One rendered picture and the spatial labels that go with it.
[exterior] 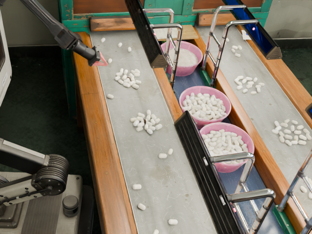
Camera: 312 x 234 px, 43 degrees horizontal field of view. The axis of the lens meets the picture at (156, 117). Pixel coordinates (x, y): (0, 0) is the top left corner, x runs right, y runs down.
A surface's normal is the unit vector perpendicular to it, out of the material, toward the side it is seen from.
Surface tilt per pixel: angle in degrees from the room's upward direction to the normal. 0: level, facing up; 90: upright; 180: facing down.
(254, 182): 0
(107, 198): 0
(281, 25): 90
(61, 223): 0
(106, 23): 67
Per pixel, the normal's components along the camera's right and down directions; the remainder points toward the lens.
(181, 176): 0.10, -0.72
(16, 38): 0.19, 0.69
